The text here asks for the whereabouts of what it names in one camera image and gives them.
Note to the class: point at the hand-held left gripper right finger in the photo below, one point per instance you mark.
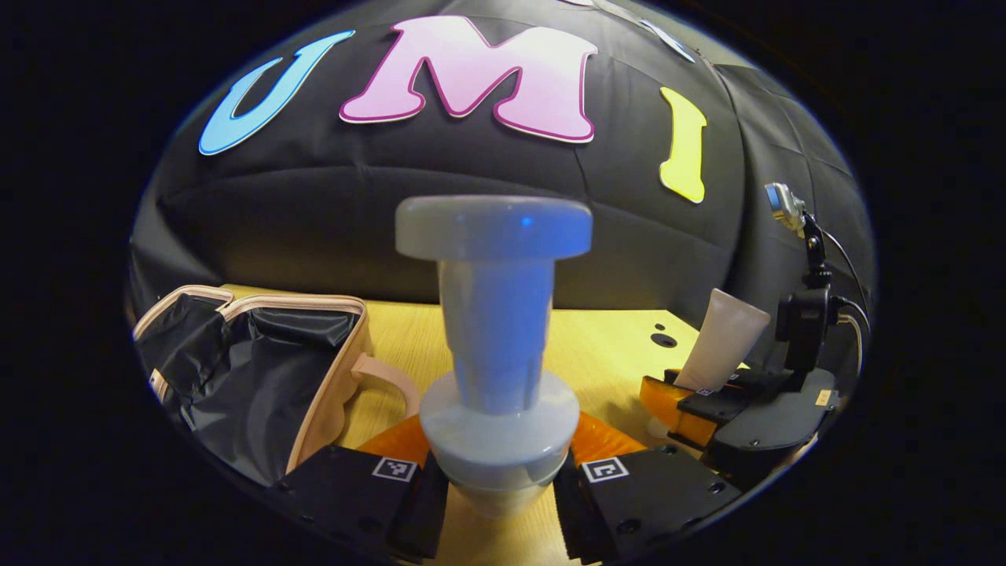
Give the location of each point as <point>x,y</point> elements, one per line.
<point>660,495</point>

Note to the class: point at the pink suitcase with black lining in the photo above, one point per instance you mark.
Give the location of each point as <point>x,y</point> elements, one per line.
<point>259,377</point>

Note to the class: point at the black backdrop cloth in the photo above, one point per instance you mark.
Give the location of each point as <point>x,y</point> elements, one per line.
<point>314,220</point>

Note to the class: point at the white squeeze tube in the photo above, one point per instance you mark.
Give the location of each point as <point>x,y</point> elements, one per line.
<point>723,338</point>

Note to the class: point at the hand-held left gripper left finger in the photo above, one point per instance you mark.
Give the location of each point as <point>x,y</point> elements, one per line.
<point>346,495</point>

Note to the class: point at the white pump bottle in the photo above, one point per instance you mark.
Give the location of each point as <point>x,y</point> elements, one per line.
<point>495,314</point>

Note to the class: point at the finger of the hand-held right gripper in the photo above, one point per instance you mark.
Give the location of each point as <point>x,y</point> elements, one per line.
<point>707,407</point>
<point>758,381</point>

